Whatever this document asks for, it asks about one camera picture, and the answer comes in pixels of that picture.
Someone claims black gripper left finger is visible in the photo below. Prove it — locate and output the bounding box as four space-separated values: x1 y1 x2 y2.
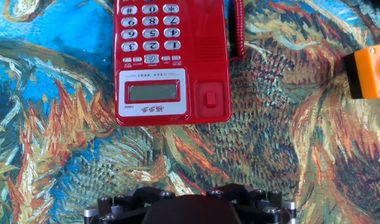
83 186 176 224

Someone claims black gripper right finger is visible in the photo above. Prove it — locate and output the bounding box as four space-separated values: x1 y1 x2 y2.
206 183 298 224

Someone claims orange box red mushroom button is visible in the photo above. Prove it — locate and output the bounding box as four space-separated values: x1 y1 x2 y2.
343 42 380 100

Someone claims red telephone base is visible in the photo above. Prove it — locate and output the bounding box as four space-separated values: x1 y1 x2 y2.
113 0 233 127

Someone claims sunflower painting tablecloth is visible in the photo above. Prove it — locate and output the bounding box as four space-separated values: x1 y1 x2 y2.
0 0 380 224

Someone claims red coiled phone cord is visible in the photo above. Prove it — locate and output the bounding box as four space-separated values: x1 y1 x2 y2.
229 0 247 62

